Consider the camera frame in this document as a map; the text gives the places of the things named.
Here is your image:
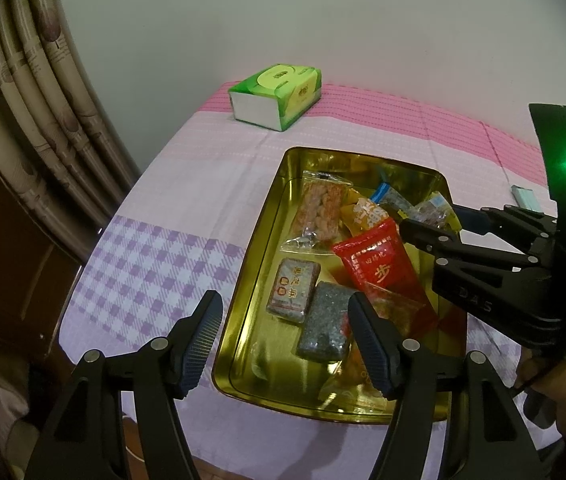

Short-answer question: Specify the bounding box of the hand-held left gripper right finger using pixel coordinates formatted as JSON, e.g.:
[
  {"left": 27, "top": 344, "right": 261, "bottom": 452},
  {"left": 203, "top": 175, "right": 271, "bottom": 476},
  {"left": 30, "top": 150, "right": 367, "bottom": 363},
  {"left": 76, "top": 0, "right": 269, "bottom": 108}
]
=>
[{"left": 347, "top": 292, "right": 544, "bottom": 480}]

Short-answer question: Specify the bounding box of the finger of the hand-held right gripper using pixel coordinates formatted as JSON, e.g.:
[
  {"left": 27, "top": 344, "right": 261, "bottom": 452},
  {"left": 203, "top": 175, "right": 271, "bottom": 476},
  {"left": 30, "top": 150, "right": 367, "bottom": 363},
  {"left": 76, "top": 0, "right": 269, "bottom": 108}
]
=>
[
  {"left": 450, "top": 203, "right": 561, "bottom": 256},
  {"left": 399, "top": 217, "right": 544, "bottom": 273}
]

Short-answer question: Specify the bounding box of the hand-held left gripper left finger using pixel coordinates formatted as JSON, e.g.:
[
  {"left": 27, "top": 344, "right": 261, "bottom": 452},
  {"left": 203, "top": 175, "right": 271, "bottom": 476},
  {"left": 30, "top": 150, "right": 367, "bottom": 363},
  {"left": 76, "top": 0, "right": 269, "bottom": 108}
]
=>
[{"left": 23, "top": 290, "right": 224, "bottom": 480}]

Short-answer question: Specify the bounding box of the small clear candy packet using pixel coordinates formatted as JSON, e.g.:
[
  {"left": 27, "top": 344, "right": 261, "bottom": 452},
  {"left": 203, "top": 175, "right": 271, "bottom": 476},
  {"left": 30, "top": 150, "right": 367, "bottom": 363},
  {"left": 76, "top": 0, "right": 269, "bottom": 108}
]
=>
[{"left": 410, "top": 191, "right": 461, "bottom": 233}]

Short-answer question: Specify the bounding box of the clear round cookie packet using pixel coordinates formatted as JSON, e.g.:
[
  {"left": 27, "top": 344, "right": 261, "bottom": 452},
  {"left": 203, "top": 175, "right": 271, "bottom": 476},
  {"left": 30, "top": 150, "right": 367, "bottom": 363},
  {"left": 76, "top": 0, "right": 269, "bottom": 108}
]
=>
[{"left": 319, "top": 330, "right": 404, "bottom": 411}]

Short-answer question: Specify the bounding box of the dark sesame bar packet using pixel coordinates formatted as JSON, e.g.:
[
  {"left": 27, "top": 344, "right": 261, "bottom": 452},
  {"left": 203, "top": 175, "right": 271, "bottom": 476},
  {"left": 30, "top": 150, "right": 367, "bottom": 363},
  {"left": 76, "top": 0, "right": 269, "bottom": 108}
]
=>
[{"left": 295, "top": 281, "right": 356, "bottom": 363}]

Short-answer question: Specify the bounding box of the red snack packet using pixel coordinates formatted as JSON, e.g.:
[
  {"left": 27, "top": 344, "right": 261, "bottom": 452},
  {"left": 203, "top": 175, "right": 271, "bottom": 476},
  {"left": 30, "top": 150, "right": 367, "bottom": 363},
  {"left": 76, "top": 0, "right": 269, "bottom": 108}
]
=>
[{"left": 332, "top": 217, "right": 438, "bottom": 331}]

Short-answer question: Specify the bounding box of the dark blue snack packet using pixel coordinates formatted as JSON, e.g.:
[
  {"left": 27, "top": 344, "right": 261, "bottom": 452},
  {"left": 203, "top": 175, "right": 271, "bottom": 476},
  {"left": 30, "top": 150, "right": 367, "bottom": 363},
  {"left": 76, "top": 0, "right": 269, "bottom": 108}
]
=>
[{"left": 369, "top": 181, "right": 416, "bottom": 218}]

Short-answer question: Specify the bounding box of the brown sesame cake packet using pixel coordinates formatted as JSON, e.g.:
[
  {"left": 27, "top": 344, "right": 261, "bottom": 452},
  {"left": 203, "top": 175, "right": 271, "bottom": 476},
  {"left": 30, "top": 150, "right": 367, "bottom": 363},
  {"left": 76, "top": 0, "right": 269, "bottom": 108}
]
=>
[{"left": 265, "top": 257, "right": 321, "bottom": 323}]

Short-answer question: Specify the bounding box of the gold metal tin tray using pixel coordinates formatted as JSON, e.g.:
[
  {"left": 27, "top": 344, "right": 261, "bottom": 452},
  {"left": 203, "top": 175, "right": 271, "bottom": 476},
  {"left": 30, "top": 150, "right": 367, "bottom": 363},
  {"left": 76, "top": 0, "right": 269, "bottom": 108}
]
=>
[{"left": 211, "top": 146, "right": 468, "bottom": 426}]

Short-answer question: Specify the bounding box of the small light blue box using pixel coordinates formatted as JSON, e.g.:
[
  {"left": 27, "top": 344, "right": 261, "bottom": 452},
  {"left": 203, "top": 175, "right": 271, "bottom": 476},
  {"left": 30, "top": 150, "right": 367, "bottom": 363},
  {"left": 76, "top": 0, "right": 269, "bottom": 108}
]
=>
[{"left": 510, "top": 186, "right": 544, "bottom": 211}]

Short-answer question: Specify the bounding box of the orange snack packet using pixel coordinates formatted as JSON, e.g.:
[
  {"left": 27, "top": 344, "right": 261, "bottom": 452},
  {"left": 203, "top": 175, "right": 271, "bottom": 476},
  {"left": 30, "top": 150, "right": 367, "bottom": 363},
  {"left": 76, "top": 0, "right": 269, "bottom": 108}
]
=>
[{"left": 340, "top": 189, "right": 394, "bottom": 238}]

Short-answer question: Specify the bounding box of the clear peanut brittle packet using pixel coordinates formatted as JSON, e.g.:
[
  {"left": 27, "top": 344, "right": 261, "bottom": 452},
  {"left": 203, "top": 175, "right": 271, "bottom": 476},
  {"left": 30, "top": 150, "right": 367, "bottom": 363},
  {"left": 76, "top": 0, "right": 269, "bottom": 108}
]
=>
[{"left": 281, "top": 170, "right": 353, "bottom": 256}]

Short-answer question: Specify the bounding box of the pink and purple checked tablecloth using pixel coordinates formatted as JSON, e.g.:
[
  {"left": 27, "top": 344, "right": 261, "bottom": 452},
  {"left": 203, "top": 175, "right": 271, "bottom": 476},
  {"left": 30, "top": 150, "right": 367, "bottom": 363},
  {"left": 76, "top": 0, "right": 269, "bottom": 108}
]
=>
[{"left": 56, "top": 80, "right": 564, "bottom": 480}]

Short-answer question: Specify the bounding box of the green tissue pack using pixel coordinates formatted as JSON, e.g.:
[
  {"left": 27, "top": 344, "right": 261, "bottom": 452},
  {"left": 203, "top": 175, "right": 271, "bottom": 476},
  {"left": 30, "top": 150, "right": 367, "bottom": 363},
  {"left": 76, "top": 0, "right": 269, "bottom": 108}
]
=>
[{"left": 228, "top": 63, "right": 323, "bottom": 132}]

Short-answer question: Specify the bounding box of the brown wooden furniture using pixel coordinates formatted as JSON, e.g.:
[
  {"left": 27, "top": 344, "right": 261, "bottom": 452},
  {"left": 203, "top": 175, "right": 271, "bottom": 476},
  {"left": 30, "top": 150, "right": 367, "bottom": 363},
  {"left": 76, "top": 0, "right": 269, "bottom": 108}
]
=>
[{"left": 0, "top": 135, "right": 99, "bottom": 376}]

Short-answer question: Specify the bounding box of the beige patterned curtain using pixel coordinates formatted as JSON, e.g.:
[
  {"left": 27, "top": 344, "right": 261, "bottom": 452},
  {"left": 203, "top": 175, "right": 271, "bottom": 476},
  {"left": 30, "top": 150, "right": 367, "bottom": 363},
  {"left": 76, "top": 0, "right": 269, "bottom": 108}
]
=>
[{"left": 0, "top": 0, "right": 139, "bottom": 261}]

